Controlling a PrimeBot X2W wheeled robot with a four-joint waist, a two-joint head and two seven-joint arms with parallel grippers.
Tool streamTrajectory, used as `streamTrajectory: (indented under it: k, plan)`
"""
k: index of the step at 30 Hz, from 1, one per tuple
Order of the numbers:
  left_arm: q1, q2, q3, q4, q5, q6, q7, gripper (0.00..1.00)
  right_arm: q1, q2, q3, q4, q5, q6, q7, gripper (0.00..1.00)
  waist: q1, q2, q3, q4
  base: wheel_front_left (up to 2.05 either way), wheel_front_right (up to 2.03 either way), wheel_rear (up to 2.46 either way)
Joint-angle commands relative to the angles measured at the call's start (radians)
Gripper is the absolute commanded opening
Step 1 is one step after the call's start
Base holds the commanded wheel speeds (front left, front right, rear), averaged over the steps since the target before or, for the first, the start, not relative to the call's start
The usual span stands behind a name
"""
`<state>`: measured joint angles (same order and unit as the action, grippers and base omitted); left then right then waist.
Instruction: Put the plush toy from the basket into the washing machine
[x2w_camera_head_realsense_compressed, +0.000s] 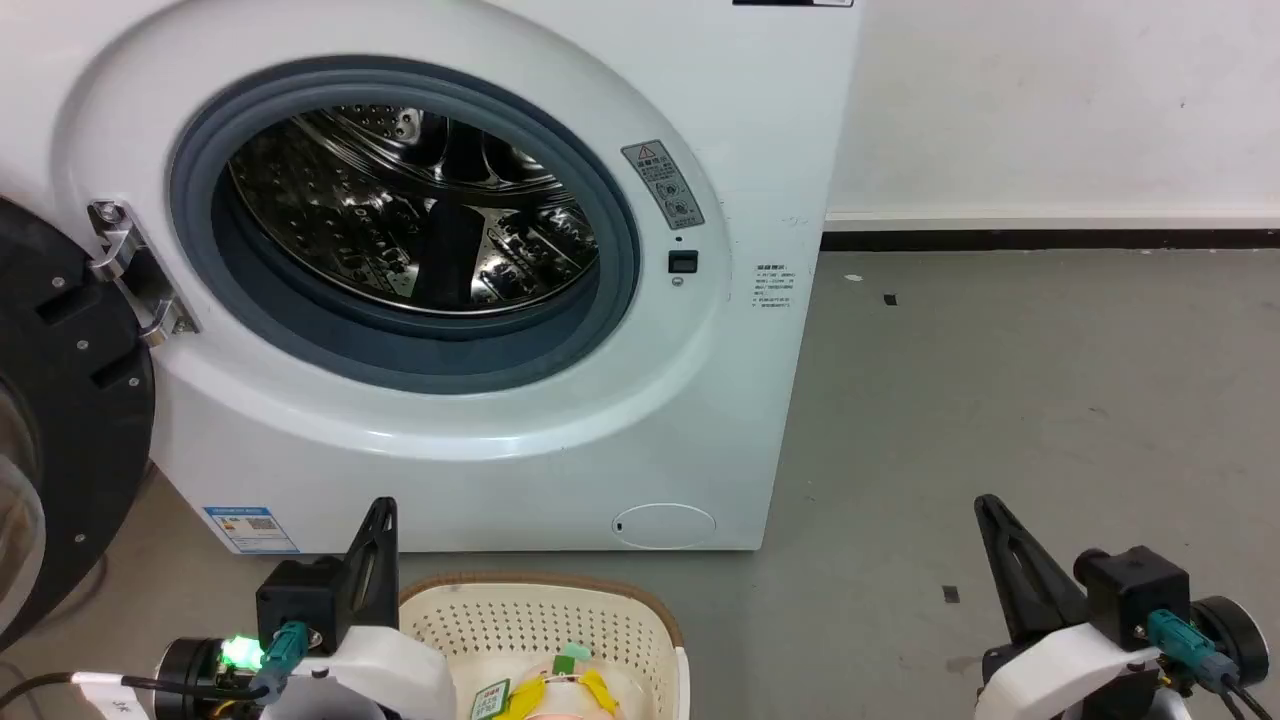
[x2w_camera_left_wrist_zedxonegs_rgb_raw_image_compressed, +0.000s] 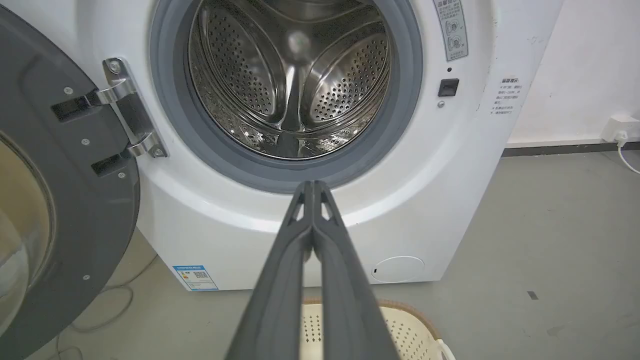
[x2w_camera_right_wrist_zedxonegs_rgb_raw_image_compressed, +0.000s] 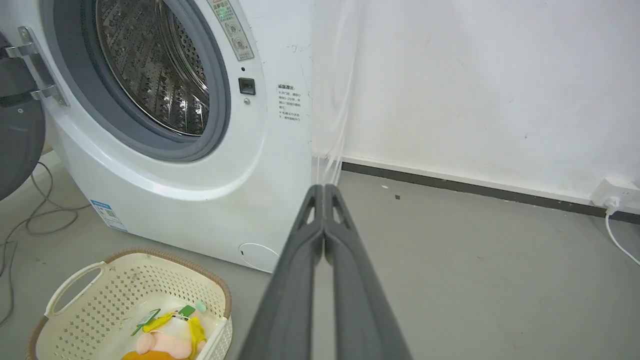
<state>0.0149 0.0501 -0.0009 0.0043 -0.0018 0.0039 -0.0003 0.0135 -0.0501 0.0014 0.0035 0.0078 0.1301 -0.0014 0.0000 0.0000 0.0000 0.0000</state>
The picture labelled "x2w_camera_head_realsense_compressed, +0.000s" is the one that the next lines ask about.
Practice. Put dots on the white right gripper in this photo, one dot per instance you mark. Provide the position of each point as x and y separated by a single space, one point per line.
1060 670

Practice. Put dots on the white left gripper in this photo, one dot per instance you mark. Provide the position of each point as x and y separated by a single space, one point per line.
390 670

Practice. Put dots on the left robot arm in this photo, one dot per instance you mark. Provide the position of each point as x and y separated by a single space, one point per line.
190 675

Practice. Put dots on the black round washer door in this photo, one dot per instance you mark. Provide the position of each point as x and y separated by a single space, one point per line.
70 400

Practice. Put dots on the stainless steel washing machine drum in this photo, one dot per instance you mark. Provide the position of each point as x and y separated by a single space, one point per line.
400 220

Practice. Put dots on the silver metal door hinge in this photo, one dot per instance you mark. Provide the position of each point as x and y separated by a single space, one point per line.
135 270

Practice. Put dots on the blue energy label sticker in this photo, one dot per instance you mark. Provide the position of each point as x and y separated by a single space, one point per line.
250 528

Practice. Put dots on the cream perforated laundry basket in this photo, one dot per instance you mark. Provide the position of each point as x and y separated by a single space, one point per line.
520 620

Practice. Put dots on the white front-load washing machine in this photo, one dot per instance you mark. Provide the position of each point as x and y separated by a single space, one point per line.
500 480

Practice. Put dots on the oval drain filter cover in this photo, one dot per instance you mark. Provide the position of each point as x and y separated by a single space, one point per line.
664 526

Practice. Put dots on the grey rubber door gasket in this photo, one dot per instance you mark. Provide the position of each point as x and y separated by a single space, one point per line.
600 300

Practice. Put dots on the grey warning sticker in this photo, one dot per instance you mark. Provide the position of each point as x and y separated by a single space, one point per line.
662 185

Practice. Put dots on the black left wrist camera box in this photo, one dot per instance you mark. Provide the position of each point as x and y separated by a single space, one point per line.
300 600

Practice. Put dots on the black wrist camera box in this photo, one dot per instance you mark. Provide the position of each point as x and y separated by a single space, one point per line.
300 600
1135 590

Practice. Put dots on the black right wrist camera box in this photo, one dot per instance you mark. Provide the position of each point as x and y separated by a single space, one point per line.
1135 590

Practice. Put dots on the black wall baseboard strip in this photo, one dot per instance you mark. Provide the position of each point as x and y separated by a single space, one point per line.
1050 239

